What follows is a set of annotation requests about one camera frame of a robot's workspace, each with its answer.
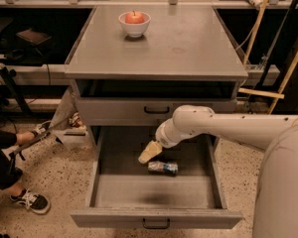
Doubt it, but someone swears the white ceramic bowl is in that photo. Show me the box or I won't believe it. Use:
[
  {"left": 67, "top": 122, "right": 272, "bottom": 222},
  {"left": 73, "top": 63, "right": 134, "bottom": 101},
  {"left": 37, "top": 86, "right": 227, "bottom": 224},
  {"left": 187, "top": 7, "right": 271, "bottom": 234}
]
[{"left": 118, "top": 12, "right": 151, "bottom": 38}]

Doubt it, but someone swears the black drawer handle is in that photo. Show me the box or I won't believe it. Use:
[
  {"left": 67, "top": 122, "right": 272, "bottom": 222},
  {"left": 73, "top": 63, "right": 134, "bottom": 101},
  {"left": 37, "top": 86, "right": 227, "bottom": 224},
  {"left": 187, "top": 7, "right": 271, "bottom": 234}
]
[
  {"left": 142, "top": 218, "right": 171, "bottom": 230},
  {"left": 143, "top": 106, "right": 170, "bottom": 114}
]

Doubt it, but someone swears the black drawer handle lower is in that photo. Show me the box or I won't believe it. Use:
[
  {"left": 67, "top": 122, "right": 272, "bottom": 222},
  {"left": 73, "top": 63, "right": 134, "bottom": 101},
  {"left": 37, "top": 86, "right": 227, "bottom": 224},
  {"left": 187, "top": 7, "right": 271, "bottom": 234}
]
[{"left": 142, "top": 218, "right": 171, "bottom": 230}]

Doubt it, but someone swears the dark stool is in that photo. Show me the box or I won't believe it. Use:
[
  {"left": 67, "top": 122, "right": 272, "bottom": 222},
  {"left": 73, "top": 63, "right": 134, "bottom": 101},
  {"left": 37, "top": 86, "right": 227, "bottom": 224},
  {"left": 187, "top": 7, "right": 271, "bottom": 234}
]
[{"left": 16, "top": 29, "right": 52, "bottom": 46}]

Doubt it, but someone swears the red apple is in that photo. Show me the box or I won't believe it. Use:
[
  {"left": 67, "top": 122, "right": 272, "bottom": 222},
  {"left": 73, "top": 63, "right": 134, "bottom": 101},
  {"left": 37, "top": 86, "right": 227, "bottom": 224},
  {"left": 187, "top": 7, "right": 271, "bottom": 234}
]
[{"left": 125, "top": 11, "right": 145, "bottom": 24}]

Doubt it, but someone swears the crushed redbull can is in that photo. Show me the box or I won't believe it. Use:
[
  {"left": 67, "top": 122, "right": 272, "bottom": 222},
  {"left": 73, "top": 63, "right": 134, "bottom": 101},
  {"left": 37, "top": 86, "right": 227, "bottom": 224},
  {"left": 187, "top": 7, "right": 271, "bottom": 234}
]
[{"left": 148, "top": 161, "right": 178, "bottom": 175}]

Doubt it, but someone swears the person's black trouser leg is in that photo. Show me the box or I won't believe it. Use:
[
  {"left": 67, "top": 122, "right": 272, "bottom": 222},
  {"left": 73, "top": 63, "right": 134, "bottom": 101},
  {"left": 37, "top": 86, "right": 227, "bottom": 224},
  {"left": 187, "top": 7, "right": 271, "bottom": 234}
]
[{"left": 0, "top": 130, "right": 23, "bottom": 190}]

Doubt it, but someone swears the black grabber stick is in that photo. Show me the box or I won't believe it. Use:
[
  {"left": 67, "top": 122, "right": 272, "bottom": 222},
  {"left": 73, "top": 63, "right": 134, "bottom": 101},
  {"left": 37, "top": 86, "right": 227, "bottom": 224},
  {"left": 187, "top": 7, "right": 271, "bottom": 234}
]
[{"left": 8, "top": 116, "right": 70, "bottom": 175}]

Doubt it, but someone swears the wooden stick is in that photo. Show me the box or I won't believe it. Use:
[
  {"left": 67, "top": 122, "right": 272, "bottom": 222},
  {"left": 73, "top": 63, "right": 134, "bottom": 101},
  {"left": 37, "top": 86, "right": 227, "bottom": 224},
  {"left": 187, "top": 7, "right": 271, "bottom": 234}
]
[{"left": 243, "top": 0, "right": 269, "bottom": 65}]

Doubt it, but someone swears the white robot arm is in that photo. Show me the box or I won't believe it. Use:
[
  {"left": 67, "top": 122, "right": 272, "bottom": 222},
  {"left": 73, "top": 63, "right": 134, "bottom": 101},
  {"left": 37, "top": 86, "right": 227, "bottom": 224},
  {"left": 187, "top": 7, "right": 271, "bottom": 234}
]
[{"left": 138, "top": 105, "right": 298, "bottom": 238}]

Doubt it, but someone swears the grey drawer cabinet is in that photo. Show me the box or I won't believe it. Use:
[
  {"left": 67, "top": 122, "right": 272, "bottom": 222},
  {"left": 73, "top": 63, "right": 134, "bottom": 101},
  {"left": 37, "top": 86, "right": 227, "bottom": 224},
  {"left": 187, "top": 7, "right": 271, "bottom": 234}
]
[{"left": 64, "top": 4, "right": 248, "bottom": 157}]

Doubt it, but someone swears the open grey middle drawer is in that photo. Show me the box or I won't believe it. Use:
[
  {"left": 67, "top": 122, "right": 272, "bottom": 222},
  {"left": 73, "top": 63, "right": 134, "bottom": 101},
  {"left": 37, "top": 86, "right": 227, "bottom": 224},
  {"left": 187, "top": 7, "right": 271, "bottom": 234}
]
[{"left": 71, "top": 126, "right": 242, "bottom": 229}]

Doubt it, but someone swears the black and white sneaker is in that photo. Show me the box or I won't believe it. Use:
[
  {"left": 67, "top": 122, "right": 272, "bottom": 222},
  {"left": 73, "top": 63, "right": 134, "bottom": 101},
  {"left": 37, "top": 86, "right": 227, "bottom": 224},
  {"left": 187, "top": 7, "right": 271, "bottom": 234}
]
[{"left": 10, "top": 189, "right": 51, "bottom": 215}]

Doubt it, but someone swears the closed grey upper drawer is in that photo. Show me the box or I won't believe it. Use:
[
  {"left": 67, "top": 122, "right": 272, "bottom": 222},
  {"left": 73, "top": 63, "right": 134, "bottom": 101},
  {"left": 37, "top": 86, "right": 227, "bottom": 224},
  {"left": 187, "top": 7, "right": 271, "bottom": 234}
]
[{"left": 75, "top": 97, "right": 237, "bottom": 126}]

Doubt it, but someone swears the black drawer handle upper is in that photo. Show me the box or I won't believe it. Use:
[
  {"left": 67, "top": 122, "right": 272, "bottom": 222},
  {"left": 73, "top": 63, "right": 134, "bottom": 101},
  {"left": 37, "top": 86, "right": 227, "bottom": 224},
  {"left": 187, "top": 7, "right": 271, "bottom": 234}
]
[{"left": 143, "top": 106, "right": 170, "bottom": 114}]

